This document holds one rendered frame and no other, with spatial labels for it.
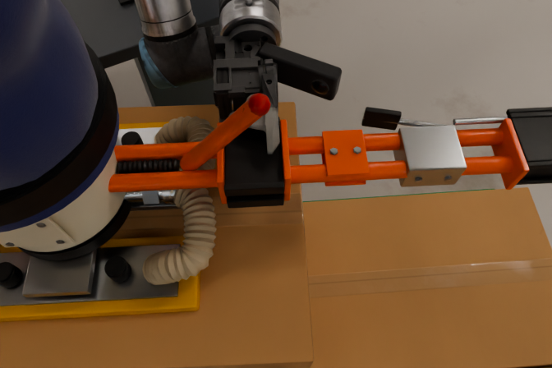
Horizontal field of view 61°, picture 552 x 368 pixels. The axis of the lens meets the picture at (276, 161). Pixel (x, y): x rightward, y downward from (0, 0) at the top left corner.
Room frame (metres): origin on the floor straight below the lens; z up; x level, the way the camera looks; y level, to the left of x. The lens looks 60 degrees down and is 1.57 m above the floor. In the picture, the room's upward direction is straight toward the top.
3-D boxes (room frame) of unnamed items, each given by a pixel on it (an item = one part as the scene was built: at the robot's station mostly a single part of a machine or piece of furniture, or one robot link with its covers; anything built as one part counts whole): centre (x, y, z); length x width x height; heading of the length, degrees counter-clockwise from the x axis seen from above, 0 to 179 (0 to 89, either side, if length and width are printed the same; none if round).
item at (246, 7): (0.51, 0.04, 1.07); 0.09 x 0.05 x 0.10; 94
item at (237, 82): (0.42, 0.04, 1.07); 0.12 x 0.09 x 0.08; 4
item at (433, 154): (0.30, -0.19, 1.07); 0.07 x 0.07 x 0.04; 3
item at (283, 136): (0.29, 0.03, 1.07); 0.10 x 0.08 x 0.06; 3
